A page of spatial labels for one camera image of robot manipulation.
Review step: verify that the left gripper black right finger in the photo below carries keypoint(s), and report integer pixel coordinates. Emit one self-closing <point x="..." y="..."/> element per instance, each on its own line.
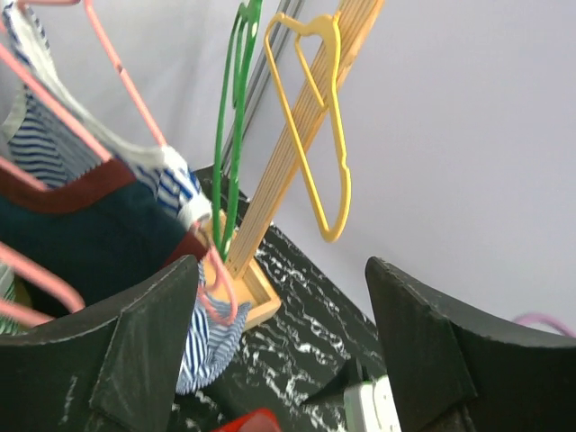
<point x="453" y="367"/>

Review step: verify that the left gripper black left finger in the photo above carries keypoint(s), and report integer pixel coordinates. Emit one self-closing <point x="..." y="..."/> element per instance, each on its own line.
<point x="112" y="366"/>

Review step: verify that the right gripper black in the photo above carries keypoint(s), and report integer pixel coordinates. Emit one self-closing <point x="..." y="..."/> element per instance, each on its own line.
<point x="337" y="387"/>

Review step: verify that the navy maroon tank top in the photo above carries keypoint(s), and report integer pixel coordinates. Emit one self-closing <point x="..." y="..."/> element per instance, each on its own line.
<point x="102" y="233"/>

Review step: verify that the blue white striped tank top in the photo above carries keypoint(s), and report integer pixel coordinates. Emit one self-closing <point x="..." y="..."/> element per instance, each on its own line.
<point x="42" y="145"/>

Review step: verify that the green plastic hanger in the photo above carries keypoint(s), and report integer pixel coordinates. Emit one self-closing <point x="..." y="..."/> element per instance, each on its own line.
<point x="241" y="45"/>

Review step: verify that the yellow plastic hanger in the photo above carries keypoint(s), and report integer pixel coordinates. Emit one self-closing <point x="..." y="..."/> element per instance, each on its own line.
<point x="326" y="27"/>

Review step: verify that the green white striped tank top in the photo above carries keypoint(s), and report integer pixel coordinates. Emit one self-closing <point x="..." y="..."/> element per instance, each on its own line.
<point x="8" y="325"/>

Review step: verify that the red plastic tray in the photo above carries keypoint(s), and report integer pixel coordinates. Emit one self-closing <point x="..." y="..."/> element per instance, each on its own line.
<point x="259" y="420"/>

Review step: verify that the wooden clothes rack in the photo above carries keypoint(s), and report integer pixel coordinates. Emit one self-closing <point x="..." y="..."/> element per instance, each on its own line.
<point x="356" y="19"/>

